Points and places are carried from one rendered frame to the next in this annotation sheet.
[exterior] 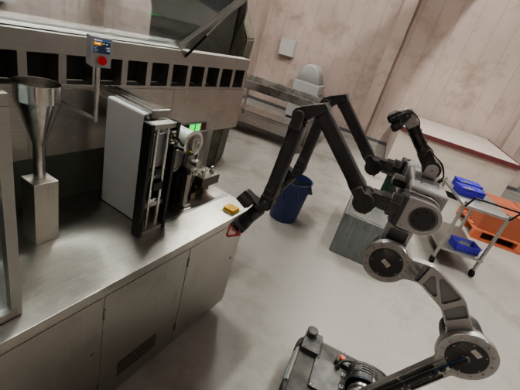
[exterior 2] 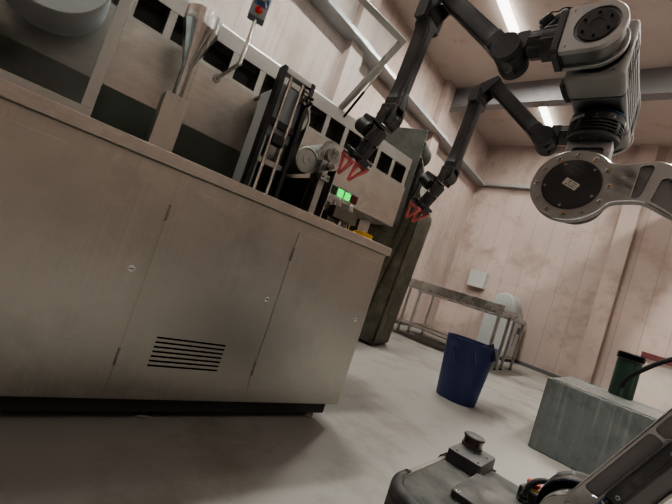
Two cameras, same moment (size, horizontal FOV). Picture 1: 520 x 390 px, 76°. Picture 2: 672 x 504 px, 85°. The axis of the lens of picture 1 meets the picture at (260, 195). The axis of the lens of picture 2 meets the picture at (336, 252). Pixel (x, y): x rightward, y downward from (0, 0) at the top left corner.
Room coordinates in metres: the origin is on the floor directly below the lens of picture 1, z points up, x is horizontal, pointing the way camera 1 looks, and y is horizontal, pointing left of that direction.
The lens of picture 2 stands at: (0.16, -0.56, 0.71)
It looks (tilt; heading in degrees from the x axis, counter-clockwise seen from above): 3 degrees up; 27
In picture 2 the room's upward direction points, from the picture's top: 18 degrees clockwise
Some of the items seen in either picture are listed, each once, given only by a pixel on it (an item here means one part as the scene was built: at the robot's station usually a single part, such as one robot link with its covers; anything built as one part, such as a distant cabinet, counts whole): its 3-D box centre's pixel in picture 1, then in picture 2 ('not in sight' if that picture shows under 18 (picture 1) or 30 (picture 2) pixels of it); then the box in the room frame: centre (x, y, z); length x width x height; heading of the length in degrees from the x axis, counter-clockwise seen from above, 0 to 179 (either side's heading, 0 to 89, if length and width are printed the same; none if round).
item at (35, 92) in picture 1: (37, 90); (202, 22); (1.07, 0.82, 1.50); 0.14 x 0.14 x 0.06
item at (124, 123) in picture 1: (118, 156); (254, 143); (1.44, 0.70, 1.17); 0.34 x 0.05 x 0.54; 65
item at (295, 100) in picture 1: (262, 110); (443, 319); (6.65, 0.43, 0.50); 1.94 x 0.74 x 1.00; 77
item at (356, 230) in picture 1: (386, 208); (625, 399); (3.51, -1.40, 0.49); 1.05 x 0.81 x 0.98; 165
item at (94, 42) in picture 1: (99, 51); (259, 8); (1.19, 0.67, 1.66); 0.07 x 0.07 x 0.10; 50
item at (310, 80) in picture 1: (307, 93); (502, 325); (9.29, -0.43, 0.72); 0.73 x 0.65 x 1.43; 75
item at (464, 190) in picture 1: (460, 222); not in sight; (3.82, -2.42, 0.47); 1.00 x 0.58 x 0.94; 168
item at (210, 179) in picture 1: (186, 167); (324, 212); (1.91, 0.49, 1.00); 0.40 x 0.16 x 0.06; 65
